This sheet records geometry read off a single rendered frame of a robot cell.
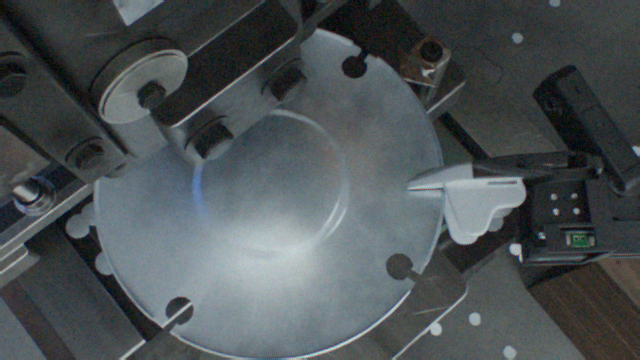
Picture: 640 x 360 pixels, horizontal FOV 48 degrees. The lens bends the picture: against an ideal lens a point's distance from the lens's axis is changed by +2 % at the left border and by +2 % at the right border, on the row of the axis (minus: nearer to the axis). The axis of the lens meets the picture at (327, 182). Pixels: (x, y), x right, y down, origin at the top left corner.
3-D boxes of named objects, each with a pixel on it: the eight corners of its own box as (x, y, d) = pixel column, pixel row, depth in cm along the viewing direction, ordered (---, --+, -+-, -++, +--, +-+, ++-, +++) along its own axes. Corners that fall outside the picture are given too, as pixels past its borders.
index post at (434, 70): (438, 93, 70) (456, 50, 60) (415, 111, 69) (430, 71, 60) (419, 73, 70) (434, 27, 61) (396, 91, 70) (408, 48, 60)
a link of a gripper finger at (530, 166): (477, 173, 55) (592, 170, 55) (475, 154, 55) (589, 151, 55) (464, 188, 59) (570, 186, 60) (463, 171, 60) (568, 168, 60)
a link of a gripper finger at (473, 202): (416, 234, 55) (535, 231, 55) (411, 161, 56) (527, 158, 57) (410, 241, 58) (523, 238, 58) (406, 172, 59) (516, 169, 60)
